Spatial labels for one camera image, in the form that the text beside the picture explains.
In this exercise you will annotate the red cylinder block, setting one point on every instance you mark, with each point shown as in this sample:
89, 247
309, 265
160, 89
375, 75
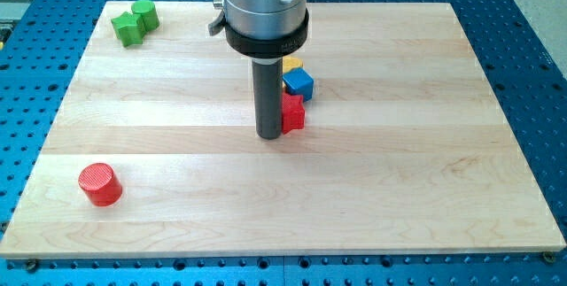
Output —
99, 183

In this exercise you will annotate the light wooden board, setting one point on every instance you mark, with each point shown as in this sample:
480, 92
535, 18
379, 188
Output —
405, 147

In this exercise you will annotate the red star block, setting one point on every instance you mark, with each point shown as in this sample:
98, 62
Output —
293, 113

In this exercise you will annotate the yellow block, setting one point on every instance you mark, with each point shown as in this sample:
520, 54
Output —
290, 63

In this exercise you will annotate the green cylinder block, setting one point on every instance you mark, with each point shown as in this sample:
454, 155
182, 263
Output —
146, 9

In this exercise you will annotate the blue perforated metal plate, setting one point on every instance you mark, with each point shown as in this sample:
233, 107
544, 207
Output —
38, 62

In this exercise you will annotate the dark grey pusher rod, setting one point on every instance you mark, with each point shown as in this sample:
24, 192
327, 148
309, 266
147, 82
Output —
268, 90

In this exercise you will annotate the blue cube block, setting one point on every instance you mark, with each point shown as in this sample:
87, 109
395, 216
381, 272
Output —
299, 82

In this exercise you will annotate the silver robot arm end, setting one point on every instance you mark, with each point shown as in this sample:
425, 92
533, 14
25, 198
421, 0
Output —
264, 30

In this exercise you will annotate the green star block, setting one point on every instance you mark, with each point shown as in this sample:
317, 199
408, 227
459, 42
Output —
129, 28

